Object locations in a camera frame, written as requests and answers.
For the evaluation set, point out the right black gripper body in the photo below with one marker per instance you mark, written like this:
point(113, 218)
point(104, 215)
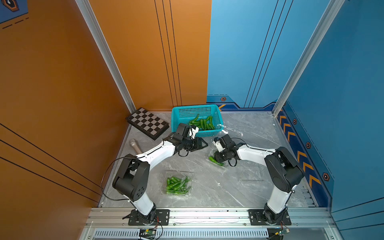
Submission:
point(222, 156)

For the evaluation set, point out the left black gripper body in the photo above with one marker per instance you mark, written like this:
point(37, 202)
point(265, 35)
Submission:
point(188, 144)

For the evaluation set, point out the green pepper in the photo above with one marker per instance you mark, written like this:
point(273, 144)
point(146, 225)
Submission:
point(195, 121)
point(210, 123)
point(212, 159)

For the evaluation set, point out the teal plastic basket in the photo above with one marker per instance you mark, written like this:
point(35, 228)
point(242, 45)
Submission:
point(206, 117)

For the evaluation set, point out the clear pepper container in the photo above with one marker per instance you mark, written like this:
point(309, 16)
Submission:
point(225, 166)
point(249, 178)
point(179, 184)

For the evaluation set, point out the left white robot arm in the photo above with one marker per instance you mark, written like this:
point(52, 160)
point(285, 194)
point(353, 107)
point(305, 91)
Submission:
point(131, 179)

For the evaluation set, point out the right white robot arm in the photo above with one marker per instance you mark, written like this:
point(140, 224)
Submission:
point(283, 168)

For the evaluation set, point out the black white checkerboard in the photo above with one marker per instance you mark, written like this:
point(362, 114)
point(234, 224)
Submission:
point(147, 123)

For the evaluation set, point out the clear pepper container front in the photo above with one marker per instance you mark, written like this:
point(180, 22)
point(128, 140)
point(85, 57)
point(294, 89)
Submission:
point(179, 184)

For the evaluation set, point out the left circuit board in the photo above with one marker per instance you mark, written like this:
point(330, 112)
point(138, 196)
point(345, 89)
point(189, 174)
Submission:
point(147, 234)

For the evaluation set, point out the circuit board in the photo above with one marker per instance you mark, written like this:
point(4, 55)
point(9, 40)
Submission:
point(282, 232)
point(147, 234)

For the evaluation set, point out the right circuit board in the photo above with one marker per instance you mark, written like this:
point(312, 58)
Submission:
point(282, 232)

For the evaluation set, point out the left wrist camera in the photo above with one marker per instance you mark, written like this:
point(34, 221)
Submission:
point(193, 131)

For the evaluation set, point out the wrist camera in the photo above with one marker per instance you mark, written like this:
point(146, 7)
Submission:
point(218, 145)
point(193, 131)

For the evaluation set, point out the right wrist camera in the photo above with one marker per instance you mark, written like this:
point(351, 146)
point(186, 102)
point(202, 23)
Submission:
point(218, 145)

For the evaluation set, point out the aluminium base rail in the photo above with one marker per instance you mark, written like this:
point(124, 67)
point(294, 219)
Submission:
point(210, 223)

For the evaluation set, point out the left aluminium frame post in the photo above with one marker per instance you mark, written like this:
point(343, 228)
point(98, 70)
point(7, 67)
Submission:
point(99, 38)

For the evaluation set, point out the aluminium frame post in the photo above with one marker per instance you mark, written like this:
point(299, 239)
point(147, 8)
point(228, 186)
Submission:
point(99, 38)
point(316, 38)

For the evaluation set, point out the right aluminium frame post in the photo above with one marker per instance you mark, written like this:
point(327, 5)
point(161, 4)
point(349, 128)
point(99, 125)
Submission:
point(316, 38)

